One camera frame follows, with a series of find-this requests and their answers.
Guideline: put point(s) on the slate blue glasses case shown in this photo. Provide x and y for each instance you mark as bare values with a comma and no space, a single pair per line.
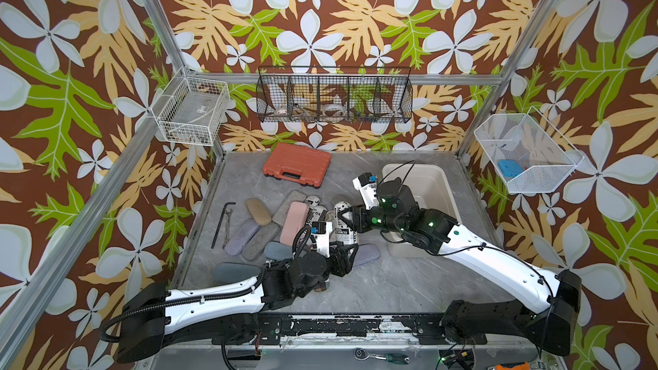
231,273

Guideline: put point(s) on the red plastic tool case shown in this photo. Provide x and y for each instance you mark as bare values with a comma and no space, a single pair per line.
298,164

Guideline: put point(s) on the lavender glasses case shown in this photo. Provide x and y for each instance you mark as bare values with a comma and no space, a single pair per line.
366,253

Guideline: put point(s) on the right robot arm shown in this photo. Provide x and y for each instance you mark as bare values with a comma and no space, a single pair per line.
545,304

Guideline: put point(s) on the purple glasses case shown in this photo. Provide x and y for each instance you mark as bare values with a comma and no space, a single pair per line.
243,235

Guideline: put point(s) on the tan glasses case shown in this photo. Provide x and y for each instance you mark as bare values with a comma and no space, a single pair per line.
258,211

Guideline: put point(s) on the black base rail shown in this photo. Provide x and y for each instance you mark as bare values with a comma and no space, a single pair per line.
287,329

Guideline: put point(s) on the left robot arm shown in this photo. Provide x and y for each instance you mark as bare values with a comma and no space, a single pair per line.
157,317

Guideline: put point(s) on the white mesh basket right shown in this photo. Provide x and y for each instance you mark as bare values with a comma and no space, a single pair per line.
547,156

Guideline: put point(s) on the newspaper print glasses case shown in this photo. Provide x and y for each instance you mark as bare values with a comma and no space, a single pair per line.
342,223

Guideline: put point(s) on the black wire basket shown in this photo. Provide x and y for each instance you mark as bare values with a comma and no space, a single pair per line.
333,94

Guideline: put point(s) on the blue object in basket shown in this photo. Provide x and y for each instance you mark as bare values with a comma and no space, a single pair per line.
510,168

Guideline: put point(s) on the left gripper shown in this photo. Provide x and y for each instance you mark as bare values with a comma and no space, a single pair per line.
343,263

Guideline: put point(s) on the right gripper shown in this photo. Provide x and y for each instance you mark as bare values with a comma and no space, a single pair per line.
360,214

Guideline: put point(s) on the ratchet wrench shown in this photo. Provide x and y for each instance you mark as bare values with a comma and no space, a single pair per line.
394,358

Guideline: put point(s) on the pink glasses case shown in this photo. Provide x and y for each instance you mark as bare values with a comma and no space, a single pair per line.
294,222

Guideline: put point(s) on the white wire basket left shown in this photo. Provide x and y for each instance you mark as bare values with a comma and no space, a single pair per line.
190,109

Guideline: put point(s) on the dark grey glasses case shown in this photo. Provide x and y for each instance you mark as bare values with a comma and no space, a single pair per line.
259,241

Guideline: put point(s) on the light grey glasses case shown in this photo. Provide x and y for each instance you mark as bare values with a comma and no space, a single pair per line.
280,215

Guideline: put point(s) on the cream plastic storage box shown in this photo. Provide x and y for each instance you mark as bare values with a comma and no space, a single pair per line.
429,185

